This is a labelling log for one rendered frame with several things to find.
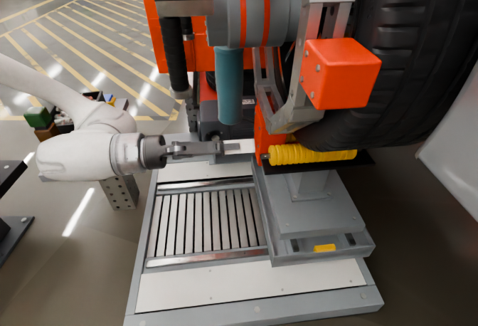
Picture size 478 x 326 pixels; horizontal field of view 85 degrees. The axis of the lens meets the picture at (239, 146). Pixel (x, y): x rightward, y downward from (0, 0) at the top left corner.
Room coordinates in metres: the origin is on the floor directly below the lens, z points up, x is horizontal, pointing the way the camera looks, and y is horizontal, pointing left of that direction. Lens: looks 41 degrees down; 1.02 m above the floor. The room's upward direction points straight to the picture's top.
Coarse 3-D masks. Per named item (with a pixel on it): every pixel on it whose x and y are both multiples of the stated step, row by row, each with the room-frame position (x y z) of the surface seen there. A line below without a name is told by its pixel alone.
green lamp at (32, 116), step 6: (30, 108) 0.56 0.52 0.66; (36, 108) 0.56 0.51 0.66; (42, 108) 0.56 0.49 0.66; (24, 114) 0.54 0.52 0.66; (30, 114) 0.54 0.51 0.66; (36, 114) 0.54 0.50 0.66; (42, 114) 0.55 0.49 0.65; (48, 114) 0.57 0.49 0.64; (30, 120) 0.53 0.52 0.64; (36, 120) 0.53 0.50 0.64; (42, 120) 0.54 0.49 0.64; (48, 120) 0.55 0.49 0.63; (30, 126) 0.53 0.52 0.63; (36, 126) 0.53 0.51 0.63; (42, 126) 0.53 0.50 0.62
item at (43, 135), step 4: (52, 124) 0.56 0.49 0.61; (48, 128) 0.54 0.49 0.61; (52, 128) 0.55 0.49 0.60; (56, 128) 0.57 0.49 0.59; (36, 132) 0.53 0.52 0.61; (40, 132) 0.53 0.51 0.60; (44, 132) 0.53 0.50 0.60; (48, 132) 0.54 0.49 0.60; (52, 132) 0.54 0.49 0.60; (56, 132) 0.56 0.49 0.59; (36, 136) 0.53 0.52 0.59; (40, 136) 0.53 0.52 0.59; (44, 136) 0.53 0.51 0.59; (48, 136) 0.53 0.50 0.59; (52, 136) 0.54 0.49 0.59; (40, 140) 0.53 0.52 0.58; (44, 140) 0.53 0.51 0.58
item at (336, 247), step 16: (256, 160) 0.91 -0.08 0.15; (256, 176) 0.79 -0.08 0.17; (256, 192) 0.75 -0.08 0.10; (272, 224) 0.56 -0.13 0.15; (272, 240) 0.49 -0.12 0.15; (288, 240) 0.48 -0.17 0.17; (304, 240) 0.49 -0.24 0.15; (320, 240) 0.49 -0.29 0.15; (336, 240) 0.49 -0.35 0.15; (352, 240) 0.48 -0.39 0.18; (368, 240) 0.49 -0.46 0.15; (272, 256) 0.43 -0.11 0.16; (288, 256) 0.43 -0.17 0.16; (304, 256) 0.43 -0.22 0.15; (320, 256) 0.44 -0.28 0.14; (336, 256) 0.45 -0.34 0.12; (352, 256) 0.45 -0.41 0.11
